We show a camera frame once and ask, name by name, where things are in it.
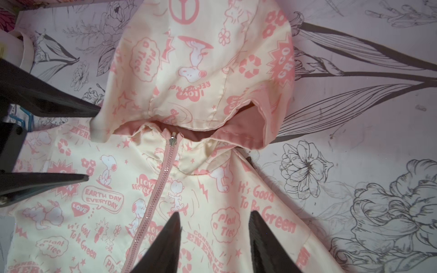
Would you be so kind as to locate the white pot with green plant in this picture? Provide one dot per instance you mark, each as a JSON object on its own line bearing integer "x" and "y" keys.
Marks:
{"x": 18, "y": 49}

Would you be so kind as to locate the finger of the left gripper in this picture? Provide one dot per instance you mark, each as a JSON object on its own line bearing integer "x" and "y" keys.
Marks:
{"x": 39, "y": 98}
{"x": 17, "y": 187}

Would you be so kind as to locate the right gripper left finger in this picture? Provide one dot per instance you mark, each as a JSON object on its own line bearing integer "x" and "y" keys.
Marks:
{"x": 163, "y": 255}

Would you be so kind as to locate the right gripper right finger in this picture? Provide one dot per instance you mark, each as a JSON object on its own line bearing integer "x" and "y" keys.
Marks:
{"x": 267, "y": 254}

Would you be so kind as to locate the pink printed hooded jacket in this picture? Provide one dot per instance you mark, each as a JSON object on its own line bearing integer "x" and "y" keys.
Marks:
{"x": 191, "y": 84}

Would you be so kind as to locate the blue garden fork yellow handle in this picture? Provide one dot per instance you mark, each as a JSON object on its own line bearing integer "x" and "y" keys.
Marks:
{"x": 20, "y": 116}

